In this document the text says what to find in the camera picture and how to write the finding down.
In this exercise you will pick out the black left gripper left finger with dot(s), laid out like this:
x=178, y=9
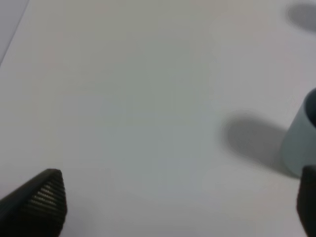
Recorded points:
x=38, y=208

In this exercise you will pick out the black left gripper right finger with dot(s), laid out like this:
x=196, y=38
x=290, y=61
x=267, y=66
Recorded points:
x=306, y=200

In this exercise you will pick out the teal plastic cup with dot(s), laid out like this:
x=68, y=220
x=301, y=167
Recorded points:
x=298, y=148

